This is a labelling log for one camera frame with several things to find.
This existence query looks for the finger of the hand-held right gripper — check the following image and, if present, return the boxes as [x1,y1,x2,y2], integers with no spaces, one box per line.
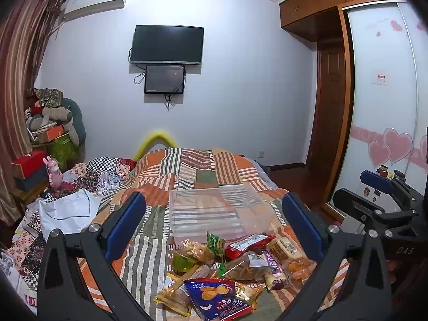
[360,170,418,209]
[333,187,418,238]

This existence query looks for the white wardrobe door pink hearts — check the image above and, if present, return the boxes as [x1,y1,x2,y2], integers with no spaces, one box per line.
[328,2,428,209]

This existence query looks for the pink rabbit toy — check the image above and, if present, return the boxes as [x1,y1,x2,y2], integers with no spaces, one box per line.
[43,156,63,195]

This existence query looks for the orange box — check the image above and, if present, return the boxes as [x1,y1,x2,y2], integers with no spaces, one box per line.
[35,125,64,143]

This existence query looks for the wooden door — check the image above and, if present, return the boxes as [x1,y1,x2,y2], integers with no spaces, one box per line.
[306,38,349,168]

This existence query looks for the checkered patchwork quilt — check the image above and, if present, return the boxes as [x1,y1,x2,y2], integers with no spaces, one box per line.
[0,157,137,295]

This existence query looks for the purple snack packet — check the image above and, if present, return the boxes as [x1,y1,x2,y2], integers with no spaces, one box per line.
[264,251,290,290]

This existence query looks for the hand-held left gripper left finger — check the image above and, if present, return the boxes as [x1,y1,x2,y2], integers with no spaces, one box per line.
[37,190,158,321]

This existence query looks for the small black monitor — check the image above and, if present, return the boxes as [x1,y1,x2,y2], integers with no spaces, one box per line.
[144,65,186,94]

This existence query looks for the green snack packet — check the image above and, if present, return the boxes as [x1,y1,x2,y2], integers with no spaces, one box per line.
[207,231,227,259]

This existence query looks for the long orange-edged snack packet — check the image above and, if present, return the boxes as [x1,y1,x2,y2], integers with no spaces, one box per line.
[154,264,215,318]

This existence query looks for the white plastic bag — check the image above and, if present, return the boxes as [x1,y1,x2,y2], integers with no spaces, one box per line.
[27,189,103,235]

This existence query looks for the tan cake packet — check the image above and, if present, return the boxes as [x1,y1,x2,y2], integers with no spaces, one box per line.
[266,236,303,262]

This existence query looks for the gold wrapped snack packet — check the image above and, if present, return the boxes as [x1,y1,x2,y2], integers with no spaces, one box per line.
[234,281,265,310]

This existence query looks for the wall-mounted black television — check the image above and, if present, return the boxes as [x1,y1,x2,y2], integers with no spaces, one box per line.
[130,25,205,66]

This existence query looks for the white air conditioner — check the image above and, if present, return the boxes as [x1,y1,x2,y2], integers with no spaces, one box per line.
[62,0,129,21]

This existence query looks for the green box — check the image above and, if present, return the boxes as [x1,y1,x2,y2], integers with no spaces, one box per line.
[50,134,79,165]

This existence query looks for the dark box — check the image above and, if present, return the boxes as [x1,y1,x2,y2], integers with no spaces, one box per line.
[15,167,49,192]

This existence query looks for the orange fried snack packet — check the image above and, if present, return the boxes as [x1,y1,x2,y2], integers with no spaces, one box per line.
[181,239,215,265]

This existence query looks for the yellow foam tube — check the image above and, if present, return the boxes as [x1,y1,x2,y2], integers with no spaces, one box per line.
[134,132,180,161]

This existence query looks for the grey plush toy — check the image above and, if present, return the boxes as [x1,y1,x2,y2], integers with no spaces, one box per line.
[40,98,86,146]

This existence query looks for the green jelly cup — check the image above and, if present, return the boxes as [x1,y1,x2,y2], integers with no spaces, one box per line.
[172,251,198,273]

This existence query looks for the red box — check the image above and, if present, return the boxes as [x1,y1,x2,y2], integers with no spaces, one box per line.
[12,150,48,180]

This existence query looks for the wooden overhead cabinet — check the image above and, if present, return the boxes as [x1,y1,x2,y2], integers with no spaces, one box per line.
[279,0,405,42]

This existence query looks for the blue cookie packet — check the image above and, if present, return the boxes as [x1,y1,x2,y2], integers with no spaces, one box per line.
[184,277,253,321]

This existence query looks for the patterned cloth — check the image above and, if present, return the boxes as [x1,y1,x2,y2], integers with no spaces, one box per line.
[33,88,64,108]

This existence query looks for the clear plastic container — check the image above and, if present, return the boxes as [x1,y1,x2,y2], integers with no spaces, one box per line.
[169,187,268,245]

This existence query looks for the striped patchwork blanket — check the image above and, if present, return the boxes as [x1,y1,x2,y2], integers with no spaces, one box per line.
[78,147,355,321]

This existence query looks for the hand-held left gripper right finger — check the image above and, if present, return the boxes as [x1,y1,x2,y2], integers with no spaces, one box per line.
[277,192,393,321]

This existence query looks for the striped brown curtain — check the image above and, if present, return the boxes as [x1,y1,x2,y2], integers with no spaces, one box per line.
[0,0,65,224]

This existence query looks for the clear orange chips packet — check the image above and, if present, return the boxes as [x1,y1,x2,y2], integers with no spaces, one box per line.
[284,259,317,289]

